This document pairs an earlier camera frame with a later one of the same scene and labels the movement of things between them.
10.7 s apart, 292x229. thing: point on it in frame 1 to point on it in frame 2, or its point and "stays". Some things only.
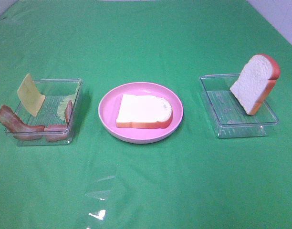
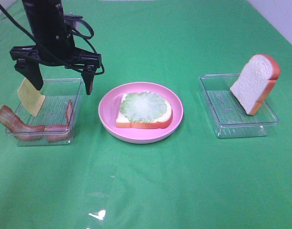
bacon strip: (57, 132) stays
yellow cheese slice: (32, 99) stays
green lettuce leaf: (62, 107) to (142, 106)
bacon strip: (20, 130) stays
